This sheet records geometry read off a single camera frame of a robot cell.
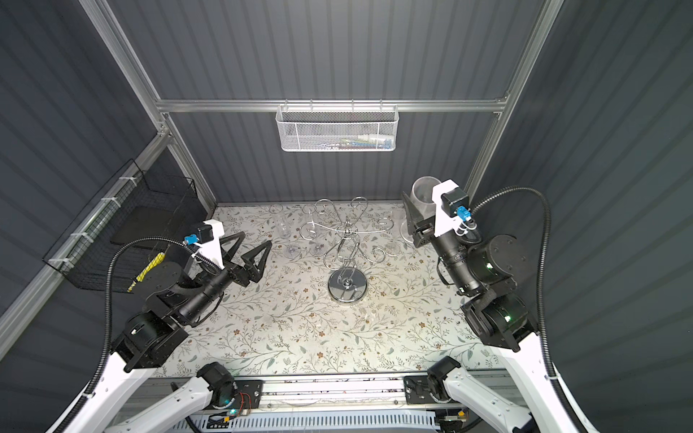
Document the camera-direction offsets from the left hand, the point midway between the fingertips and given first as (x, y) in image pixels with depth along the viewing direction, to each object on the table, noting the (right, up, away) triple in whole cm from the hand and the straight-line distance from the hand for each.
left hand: (258, 239), depth 59 cm
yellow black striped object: (-30, -5, +11) cm, 32 cm away
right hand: (+34, +9, -10) cm, 36 cm away
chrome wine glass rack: (+19, -17, +34) cm, 42 cm away
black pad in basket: (-40, +4, +20) cm, 45 cm away
